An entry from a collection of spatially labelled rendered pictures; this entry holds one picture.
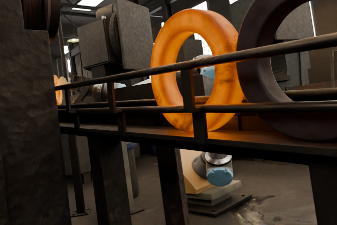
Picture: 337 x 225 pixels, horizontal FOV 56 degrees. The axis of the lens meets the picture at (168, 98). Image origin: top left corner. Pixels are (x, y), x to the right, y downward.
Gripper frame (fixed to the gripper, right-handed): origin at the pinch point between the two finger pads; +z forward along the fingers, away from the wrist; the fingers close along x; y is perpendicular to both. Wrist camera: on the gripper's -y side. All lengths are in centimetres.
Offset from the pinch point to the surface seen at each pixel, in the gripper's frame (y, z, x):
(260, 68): 0, -63, 131
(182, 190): -29, -64, 71
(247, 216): -55, -113, -7
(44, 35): 8, -22, 90
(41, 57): 2, -23, 91
